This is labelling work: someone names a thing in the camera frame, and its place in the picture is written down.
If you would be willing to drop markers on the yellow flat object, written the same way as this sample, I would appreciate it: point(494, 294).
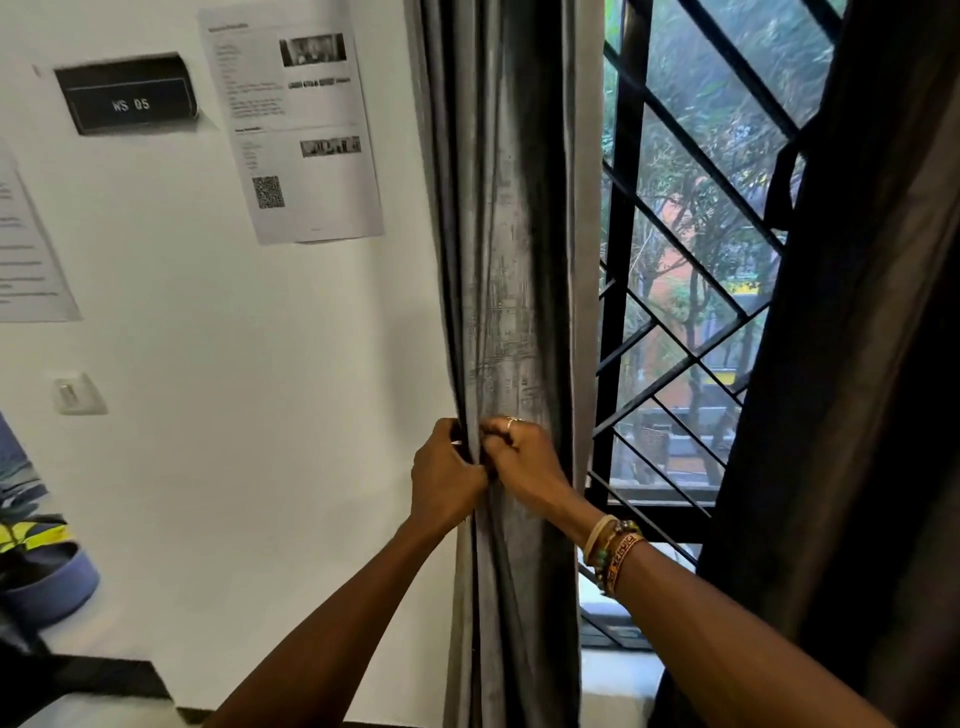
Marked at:
point(37, 536)

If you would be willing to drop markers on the black WS 05 sign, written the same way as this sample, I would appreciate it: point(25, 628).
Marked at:
point(127, 75)

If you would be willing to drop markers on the dark leafy potted plant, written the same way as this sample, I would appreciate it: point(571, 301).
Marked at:
point(52, 592)

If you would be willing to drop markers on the person's left forearm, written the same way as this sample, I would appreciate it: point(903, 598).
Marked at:
point(322, 645)

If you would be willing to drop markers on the printed paper with QR code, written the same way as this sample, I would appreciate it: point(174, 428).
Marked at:
point(322, 195)

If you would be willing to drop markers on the white paper wall notice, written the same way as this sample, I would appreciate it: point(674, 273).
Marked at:
point(34, 255)

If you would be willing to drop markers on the person's right hand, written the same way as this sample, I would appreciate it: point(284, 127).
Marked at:
point(532, 469)

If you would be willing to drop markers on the dark brown curtain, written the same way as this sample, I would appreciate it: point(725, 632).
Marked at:
point(862, 375)

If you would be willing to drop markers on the person's left hand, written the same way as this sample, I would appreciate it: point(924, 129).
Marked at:
point(446, 487)

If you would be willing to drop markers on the person's right forearm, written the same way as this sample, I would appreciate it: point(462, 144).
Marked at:
point(735, 660)

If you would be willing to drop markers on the white wall switch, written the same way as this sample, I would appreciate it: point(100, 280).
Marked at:
point(79, 394)

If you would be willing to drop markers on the orange brick building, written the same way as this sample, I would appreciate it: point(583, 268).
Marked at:
point(675, 285)

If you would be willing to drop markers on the grey curtain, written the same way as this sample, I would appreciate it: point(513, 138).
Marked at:
point(517, 225)

